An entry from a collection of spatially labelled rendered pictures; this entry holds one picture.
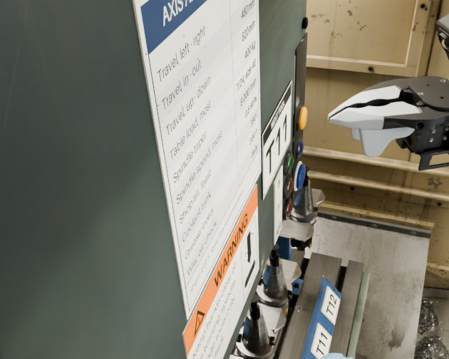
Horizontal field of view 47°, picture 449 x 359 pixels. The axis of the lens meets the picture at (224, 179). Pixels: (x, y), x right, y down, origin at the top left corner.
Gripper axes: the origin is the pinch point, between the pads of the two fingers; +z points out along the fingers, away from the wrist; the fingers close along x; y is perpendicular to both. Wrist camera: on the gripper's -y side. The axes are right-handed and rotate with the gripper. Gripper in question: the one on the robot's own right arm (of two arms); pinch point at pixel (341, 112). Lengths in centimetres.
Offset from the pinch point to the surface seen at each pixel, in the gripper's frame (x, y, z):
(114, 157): -28.3, -17.6, 21.5
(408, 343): 25, 91, -36
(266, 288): 10.2, 39.8, 5.9
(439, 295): 44, 99, -56
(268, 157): -10.0, -2.8, 10.6
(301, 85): 0.4, -3.7, 4.5
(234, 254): -18.0, 0.1, 15.3
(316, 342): 17, 69, -7
